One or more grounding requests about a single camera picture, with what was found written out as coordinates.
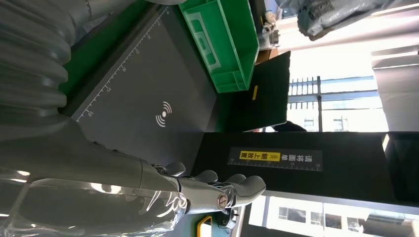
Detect black laptop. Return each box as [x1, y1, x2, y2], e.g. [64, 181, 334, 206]
[226, 50, 292, 133]

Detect brown cardboard box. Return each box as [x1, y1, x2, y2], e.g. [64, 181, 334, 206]
[254, 48, 279, 65]

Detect phone in yellow case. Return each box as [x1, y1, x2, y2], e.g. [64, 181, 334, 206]
[196, 215, 214, 237]

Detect white partition panel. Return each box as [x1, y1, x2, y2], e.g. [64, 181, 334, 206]
[371, 44, 419, 132]

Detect black yellow ruler label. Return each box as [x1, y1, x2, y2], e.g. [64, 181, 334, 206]
[227, 147, 324, 172]

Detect white cloth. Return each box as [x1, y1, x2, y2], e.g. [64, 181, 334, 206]
[263, 11, 278, 32]

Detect green plastic crate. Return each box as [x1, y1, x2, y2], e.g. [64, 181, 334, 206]
[178, 0, 260, 94]

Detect black inbound scanning machine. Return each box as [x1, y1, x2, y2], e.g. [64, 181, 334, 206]
[59, 4, 419, 207]

